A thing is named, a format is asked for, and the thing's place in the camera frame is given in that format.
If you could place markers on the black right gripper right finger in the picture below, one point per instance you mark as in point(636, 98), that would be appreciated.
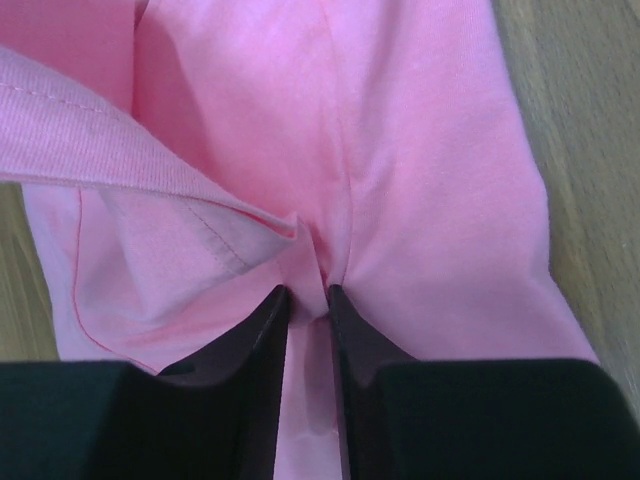
point(402, 418)

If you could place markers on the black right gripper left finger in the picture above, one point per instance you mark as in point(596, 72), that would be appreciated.
point(211, 415)

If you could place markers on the pink t-shirt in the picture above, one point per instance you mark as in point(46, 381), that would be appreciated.
point(179, 159)

